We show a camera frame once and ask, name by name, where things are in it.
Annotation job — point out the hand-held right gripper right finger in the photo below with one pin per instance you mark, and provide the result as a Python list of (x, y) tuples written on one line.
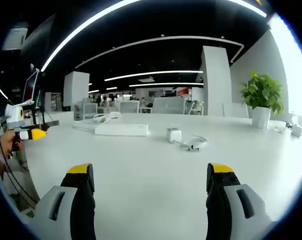
[(230, 200)]

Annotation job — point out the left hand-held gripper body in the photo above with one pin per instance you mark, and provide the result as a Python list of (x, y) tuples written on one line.
[(13, 115)]

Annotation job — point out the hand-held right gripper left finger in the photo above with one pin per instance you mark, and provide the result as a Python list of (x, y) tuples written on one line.
[(66, 200)]

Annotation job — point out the white charger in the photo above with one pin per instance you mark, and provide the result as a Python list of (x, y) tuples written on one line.
[(173, 135)]

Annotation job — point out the white power strip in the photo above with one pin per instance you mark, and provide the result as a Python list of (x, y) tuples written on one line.
[(122, 130)]

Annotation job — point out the white desk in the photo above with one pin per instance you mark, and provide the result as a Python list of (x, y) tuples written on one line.
[(153, 180)]

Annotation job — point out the person's left hand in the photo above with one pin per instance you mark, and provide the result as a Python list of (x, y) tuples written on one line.
[(8, 143)]

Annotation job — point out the open laptop on stand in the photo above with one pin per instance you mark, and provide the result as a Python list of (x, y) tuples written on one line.
[(30, 87)]

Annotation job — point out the grey office chair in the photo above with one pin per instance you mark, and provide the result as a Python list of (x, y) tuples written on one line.
[(168, 105), (89, 111), (128, 107)]

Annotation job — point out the white plant pot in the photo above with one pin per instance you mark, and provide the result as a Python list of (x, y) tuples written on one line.
[(261, 118)]

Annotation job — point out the white office chair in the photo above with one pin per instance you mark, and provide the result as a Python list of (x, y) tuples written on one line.
[(236, 110)]

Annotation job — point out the small white adapter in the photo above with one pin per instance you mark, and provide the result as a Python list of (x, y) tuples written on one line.
[(296, 130)]

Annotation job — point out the green potted plant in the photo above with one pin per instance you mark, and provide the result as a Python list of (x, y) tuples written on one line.
[(263, 91)]

